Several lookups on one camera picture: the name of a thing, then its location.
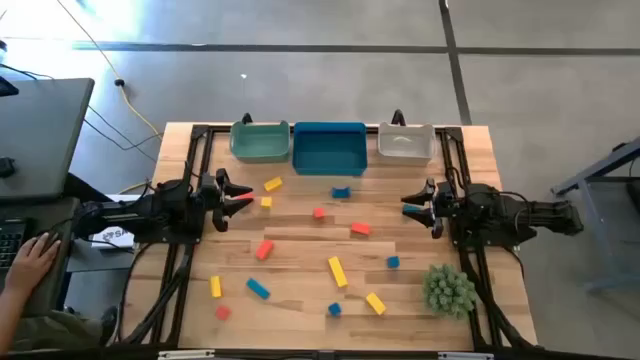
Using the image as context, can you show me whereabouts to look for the person's hand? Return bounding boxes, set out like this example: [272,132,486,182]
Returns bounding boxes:
[4,232,62,296]

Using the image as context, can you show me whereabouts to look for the blue-grey metal table frame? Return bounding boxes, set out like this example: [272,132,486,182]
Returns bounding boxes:
[549,135,640,294]

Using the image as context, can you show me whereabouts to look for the black aluminium table frame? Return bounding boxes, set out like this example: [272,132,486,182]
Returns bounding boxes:
[112,122,539,354]

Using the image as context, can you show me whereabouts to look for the person's leg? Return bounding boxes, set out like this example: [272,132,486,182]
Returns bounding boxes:
[12,307,119,351]

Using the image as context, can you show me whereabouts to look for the green artificial plant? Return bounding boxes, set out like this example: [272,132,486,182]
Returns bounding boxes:
[422,263,478,320]

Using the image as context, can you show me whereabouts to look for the black arm base cable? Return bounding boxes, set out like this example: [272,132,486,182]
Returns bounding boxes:
[115,242,151,346]

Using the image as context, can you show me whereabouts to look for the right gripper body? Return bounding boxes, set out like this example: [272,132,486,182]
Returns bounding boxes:
[431,178,459,240]

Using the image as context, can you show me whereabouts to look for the yellow cable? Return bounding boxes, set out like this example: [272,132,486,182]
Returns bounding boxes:
[54,0,164,196]

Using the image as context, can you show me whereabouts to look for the person's forearm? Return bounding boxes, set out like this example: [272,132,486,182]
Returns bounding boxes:
[0,284,31,354]

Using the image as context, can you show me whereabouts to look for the white printed paper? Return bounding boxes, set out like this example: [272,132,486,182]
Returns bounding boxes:
[89,225,136,250]

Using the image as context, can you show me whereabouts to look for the black keyboard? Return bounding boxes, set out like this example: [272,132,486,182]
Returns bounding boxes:
[0,219,27,269]

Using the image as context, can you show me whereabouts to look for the white bracket plate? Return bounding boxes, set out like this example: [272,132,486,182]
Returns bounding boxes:
[158,349,216,360]
[438,351,495,360]

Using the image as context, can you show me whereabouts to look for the long blue block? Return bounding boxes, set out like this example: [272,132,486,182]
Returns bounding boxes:
[245,277,272,301]

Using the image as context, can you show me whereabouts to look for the green plastic bin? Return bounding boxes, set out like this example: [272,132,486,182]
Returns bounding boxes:
[229,119,292,165]

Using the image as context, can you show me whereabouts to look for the thin black cable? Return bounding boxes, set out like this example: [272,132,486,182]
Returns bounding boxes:
[0,63,164,164]

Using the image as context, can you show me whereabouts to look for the blue plastic bin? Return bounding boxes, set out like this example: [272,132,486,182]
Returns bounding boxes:
[292,121,369,177]

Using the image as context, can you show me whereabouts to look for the dark grey desk top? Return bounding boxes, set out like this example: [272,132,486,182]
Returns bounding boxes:
[0,196,81,321]

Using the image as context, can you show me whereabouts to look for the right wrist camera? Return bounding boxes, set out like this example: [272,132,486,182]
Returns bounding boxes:
[439,187,462,217]

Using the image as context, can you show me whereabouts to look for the white plastic bin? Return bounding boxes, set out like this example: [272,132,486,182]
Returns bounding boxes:
[377,121,436,168]

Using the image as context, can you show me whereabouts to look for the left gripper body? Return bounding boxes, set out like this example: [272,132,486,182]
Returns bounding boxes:
[199,168,232,234]

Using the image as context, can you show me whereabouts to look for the long yellow block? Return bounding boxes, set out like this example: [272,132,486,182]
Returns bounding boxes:
[327,255,350,289]

